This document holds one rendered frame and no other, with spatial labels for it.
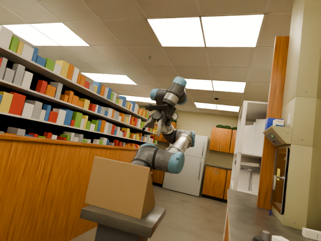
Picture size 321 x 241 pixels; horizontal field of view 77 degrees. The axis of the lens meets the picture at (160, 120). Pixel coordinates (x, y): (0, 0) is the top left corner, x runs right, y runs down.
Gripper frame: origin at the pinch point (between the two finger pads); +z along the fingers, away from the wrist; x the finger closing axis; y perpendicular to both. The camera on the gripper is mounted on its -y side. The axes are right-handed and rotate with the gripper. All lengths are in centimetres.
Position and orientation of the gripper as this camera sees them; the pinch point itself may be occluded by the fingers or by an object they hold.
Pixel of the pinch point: (148, 133)
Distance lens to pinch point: 105.4
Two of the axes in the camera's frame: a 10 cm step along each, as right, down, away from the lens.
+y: 6.6, 4.8, 5.8
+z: -4.7, 8.6, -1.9
